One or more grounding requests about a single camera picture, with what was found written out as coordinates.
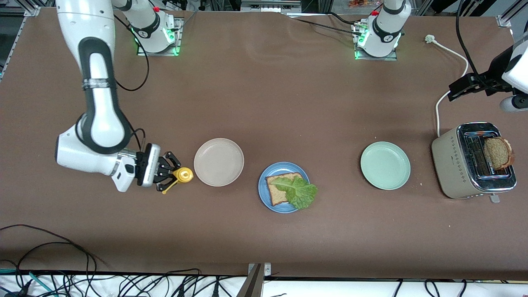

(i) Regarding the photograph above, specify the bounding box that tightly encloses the metal table edge bracket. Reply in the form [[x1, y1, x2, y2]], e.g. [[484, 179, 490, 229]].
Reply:
[[237, 263, 271, 297]]

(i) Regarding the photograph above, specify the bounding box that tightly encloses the green round plate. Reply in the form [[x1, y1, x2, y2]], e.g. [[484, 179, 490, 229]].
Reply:
[[360, 141, 411, 191]]

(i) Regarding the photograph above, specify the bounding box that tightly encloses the grey power strip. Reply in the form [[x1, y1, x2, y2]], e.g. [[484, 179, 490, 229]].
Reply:
[[240, 0, 302, 13]]

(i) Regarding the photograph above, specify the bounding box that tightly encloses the yellow squeeze bottle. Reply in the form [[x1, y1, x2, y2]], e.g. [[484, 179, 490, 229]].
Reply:
[[162, 167, 193, 195]]

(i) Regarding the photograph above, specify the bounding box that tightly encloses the beige round plate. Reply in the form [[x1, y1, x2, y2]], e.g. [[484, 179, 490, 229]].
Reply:
[[193, 138, 245, 187]]

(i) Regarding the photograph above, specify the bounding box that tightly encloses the white toaster power cable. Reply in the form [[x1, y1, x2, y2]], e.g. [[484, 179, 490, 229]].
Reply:
[[425, 35, 469, 138]]

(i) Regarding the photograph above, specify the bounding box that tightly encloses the brown bread slice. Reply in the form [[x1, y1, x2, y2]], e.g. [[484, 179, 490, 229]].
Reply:
[[266, 172, 304, 206], [483, 137, 515, 171]]

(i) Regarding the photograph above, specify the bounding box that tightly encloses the teal cable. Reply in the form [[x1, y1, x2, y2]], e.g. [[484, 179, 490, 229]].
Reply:
[[0, 268, 56, 297]]

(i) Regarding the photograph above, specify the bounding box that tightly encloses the aluminium corner bracket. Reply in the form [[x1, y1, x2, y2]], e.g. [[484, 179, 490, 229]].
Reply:
[[496, 0, 521, 28]]

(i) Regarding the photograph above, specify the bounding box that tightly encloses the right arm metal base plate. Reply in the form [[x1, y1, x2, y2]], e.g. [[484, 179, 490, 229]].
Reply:
[[137, 17, 182, 57]]

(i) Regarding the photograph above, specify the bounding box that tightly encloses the beige chrome toaster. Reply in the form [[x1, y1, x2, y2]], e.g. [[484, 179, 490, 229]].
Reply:
[[431, 122, 517, 203]]

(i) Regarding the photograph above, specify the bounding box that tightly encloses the black base supply cable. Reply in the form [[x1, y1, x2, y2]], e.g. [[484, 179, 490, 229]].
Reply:
[[285, 12, 363, 37]]

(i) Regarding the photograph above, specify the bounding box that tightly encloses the black looped cable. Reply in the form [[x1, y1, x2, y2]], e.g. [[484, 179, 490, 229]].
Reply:
[[0, 224, 98, 285]]

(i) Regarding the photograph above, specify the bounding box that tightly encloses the white lower shelf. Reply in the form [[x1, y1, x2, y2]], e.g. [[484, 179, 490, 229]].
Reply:
[[0, 273, 528, 297]]

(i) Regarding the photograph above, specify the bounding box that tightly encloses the blue round plate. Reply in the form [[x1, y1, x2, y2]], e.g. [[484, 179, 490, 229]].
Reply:
[[258, 161, 311, 214]]

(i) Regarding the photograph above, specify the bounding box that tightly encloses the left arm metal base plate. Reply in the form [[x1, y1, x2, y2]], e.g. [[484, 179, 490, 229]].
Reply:
[[354, 21, 398, 61]]

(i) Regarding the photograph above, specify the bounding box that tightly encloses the green lettuce leaf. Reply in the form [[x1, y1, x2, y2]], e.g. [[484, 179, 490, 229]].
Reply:
[[272, 176, 318, 210]]

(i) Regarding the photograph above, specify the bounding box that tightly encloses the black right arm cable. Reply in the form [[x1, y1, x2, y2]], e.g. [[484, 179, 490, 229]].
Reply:
[[113, 12, 150, 151]]

